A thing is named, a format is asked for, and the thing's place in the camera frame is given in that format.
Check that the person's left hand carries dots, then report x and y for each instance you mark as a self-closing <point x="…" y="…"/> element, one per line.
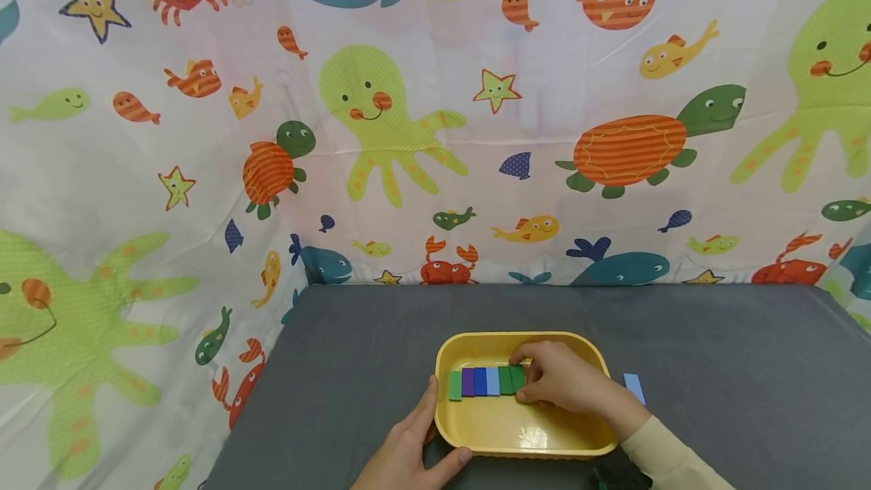
<point x="401" y="456"/>

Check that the person's right hand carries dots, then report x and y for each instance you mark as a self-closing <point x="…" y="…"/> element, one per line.
<point x="575" y="383"/>

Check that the person's left index finger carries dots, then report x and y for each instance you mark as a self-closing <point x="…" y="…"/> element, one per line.
<point x="425" y="403"/>

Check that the person's left thumb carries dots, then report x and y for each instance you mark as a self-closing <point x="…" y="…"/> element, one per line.
<point x="450" y="464"/>

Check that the person's right thumb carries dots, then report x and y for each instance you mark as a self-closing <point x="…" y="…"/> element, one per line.
<point x="533" y="392"/>

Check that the person's right index finger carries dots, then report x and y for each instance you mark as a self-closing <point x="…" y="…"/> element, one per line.
<point x="531" y="350"/>

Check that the dark green tile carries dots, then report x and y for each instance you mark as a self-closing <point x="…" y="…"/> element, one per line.
<point x="517" y="378"/>
<point x="505" y="381"/>

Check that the yellow plastic tray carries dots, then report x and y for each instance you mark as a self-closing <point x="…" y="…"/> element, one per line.
<point x="503" y="429"/>

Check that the person's right forearm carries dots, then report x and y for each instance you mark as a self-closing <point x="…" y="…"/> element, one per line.
<point x="670" y="452"/>

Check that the light green tile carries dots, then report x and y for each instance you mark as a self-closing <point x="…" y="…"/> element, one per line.
<point x="455" y="386"/>

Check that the light blue tile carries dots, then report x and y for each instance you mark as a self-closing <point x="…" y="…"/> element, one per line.
<point x="492" y="382"/>
<point x="633" y="386"/>

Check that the purple tile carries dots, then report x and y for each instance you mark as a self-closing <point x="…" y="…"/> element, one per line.
<point x="468" y="383"/>

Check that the dark blue tile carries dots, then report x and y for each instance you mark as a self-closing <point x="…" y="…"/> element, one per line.
<point x="480" y="382"/>

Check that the black wrist band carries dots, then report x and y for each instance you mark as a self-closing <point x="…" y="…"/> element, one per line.
<point x="616" y="475"/>

